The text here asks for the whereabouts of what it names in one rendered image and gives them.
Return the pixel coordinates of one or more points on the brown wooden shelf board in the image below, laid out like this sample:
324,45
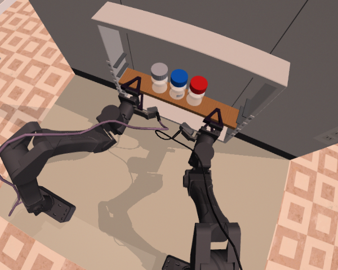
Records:
228,114

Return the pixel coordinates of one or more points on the clear plastic bottle with red cap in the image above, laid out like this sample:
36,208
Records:
196,91

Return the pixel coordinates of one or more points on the beige wall rack frame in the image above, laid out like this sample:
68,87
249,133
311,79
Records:
255,63

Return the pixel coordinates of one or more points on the white bottle with grey cap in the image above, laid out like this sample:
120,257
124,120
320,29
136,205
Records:
159,72

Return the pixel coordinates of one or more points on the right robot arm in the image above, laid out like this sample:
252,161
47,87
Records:
209,215

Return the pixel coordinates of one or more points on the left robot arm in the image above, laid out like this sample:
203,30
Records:
24,166

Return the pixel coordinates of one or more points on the clear glass bottle with blue cap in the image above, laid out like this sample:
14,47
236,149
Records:
178,82

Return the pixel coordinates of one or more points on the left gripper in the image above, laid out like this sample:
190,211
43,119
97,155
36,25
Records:
130,106

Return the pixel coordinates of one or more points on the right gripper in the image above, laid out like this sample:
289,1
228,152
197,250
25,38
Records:
203,135

